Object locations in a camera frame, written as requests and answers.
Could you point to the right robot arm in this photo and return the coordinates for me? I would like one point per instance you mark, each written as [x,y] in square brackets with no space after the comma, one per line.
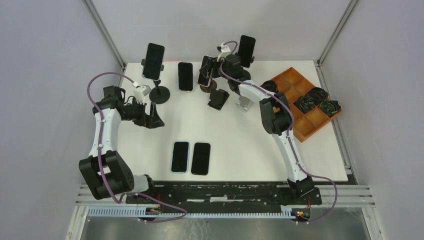
[276,116]

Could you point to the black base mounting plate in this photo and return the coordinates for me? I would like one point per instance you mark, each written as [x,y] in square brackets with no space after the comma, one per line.
[214,197]

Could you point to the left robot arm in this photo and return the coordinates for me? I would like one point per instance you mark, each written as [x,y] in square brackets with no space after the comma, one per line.
[104,170]

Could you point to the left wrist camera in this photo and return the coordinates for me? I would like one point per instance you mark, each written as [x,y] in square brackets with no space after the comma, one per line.
[140,93]

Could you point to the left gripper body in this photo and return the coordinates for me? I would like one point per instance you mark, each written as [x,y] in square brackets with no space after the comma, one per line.
[138,113]

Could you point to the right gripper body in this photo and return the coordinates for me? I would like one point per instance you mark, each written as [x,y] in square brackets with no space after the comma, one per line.
[220,62]

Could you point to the black coiled band left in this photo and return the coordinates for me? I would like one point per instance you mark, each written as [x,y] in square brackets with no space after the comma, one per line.
[270,86]

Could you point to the black pole stand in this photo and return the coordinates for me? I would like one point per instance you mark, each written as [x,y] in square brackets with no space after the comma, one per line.
[159,94]
[245,63]

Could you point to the black folding phone stand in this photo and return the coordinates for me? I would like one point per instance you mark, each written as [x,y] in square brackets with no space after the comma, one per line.
[217,99]

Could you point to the white phone stand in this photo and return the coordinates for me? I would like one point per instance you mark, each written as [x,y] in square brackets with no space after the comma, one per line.
[244,104]

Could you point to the black coiled band upper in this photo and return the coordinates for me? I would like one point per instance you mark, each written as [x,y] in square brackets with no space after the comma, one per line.
[318,95]

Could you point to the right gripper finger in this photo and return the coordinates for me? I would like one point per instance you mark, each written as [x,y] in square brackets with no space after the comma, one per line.
[202,68]
[212,71]

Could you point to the black phone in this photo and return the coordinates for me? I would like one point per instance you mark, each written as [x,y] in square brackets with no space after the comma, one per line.
[246,50]
[201,158]
[185,76]

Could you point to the black phone on tall stand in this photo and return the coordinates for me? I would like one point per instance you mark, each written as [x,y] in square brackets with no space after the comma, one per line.
[246,50]

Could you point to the orange compartment tray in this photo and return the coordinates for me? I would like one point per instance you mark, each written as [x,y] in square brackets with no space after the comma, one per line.
[294,85]

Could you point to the black coiled band right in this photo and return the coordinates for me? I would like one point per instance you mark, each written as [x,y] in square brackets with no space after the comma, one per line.
[330,107]

